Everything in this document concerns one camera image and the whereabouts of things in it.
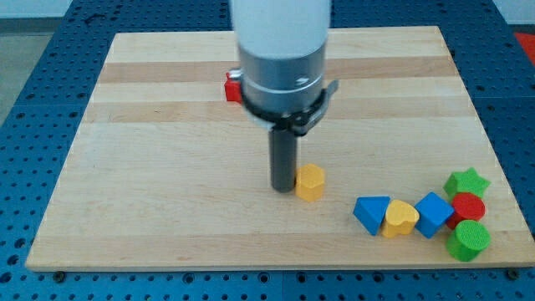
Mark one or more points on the red cylinder block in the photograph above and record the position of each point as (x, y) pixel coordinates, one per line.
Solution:
(467, 206)

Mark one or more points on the red block behind arm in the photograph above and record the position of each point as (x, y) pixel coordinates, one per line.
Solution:
(232, 87)

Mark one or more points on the blue cube block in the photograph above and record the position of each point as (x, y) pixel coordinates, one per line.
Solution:
(434, 212)

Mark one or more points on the blue triangle block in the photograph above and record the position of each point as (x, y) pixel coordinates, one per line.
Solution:
(370, 211)

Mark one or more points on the yellow hexagon block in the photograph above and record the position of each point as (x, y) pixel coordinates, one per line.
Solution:
(310, 182)

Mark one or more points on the green cylinder block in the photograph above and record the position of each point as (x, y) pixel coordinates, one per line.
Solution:
(468, 240)

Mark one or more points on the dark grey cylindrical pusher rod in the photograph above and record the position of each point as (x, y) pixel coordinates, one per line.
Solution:
(283, 156)

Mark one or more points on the green star block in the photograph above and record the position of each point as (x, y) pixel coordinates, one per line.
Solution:
(468, 181)

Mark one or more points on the wooden board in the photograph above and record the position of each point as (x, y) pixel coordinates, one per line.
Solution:
(164, 174)

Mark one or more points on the yellow heart block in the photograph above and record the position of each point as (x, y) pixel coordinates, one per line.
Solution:
(400, 219)

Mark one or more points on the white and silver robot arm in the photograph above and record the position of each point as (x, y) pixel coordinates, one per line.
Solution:
(281, 48)

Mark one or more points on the black clamp ring mount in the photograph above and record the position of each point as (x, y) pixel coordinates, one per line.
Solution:
(297, 123)

